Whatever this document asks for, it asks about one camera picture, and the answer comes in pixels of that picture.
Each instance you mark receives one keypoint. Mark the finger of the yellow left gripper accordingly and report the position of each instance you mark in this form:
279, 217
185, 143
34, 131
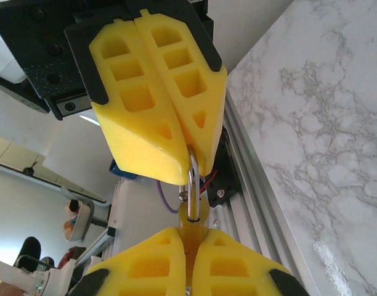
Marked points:
139, 145
207, 98

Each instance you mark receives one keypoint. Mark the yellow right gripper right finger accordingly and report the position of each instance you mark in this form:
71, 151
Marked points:
201, 271

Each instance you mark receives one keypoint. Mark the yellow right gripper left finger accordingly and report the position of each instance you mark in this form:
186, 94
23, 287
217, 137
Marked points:
176, 262

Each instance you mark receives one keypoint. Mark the brass padlock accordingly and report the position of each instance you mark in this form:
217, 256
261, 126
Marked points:
184, 216

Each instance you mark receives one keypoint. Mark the blue object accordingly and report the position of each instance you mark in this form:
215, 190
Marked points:
128, 177

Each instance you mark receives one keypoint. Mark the white bowl-shaped object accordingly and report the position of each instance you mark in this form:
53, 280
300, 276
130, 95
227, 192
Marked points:
83, 222

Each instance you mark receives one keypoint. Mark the black round object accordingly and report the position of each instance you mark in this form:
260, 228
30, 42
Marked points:
31, 249

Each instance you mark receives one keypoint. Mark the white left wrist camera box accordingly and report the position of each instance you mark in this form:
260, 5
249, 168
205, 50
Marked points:
5, 58

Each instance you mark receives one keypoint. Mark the wide aluminium base rail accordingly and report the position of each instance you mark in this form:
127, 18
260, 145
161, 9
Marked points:
253, 216

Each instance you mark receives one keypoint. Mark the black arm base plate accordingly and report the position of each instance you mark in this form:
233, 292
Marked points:
225, 185

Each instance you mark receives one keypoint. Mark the white machine frame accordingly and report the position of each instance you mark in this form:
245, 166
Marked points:
47, 277

